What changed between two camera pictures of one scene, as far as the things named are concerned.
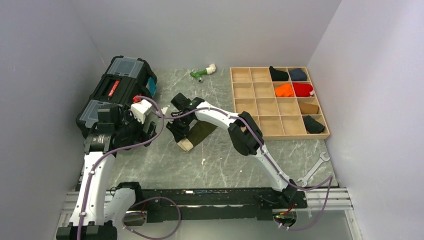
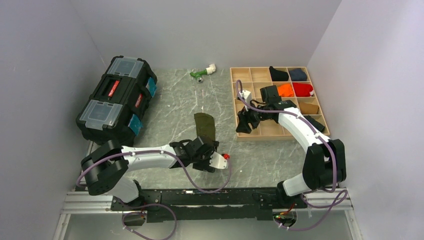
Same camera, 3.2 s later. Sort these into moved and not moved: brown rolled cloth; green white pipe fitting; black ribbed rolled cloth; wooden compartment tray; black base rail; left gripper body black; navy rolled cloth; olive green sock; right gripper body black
Moved: olive green sock; left gripper body black; right gripper body black
Not moved: wooden compartment tray; black ribbed rolled cloth; navy rolled cloth; black base rail; brown rolled cloth; green white pipe fitting
